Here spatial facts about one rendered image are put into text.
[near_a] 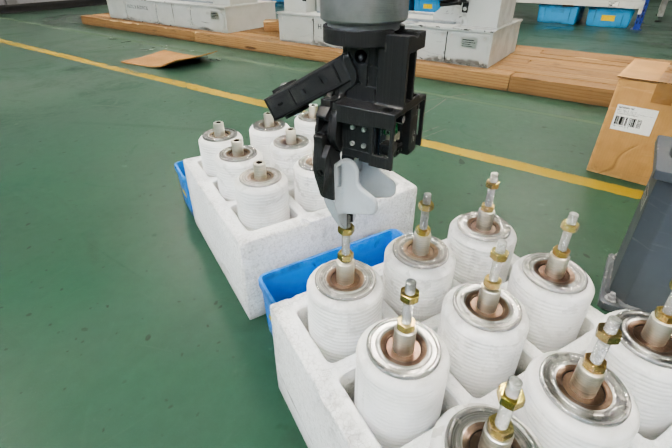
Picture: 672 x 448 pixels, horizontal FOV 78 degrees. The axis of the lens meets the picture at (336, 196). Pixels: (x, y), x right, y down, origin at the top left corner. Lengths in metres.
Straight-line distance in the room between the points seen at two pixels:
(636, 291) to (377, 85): 0.72
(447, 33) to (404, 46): 2.11
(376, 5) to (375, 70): 0.06
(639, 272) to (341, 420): 0.64
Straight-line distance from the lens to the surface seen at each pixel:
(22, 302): 1.06
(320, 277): 0.53
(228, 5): 3.51
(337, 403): 0.50
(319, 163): 0.40
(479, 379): 0.54
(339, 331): 0.52
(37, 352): 0.93
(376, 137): 0.38
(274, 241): 0.75
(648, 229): 0.91
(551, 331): 0.60
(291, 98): 0.42
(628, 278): 0.97
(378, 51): 0.37
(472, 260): 0.63
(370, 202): 0.41
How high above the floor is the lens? 0.60
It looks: 30 degrees down
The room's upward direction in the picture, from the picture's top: straight up
